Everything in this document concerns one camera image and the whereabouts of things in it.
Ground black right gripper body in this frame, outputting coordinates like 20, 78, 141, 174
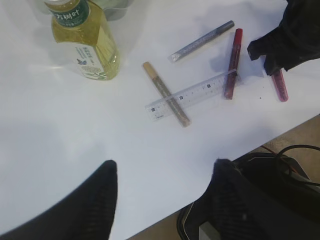
247, 0, 320, 71

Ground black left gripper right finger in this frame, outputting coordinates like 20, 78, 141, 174
194, 158, 320, 240

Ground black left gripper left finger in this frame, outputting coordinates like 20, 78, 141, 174
0, 160, 118, 240

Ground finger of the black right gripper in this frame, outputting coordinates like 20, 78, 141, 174
263, 53, 285, 76

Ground pink handled scissors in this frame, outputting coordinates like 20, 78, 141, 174
271, 69, 289, 102

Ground yellow liquid plastic bottle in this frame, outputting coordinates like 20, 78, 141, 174
44, 0, 120, 81

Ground red marker pen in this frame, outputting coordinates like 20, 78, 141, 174
224, 28, 243, 100

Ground silver glitter pen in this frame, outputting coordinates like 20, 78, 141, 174
168, 20, 235, 63

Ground gold glitter pen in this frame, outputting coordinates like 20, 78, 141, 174
142, 61, 191, 127

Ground clear plastic ruler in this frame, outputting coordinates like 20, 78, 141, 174
145, 69, 243, 127

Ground green wavy plastic plate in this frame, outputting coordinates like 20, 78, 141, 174
93, 0, 131, 21

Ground black floor cable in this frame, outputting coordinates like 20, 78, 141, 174
261, 144, 320, 187

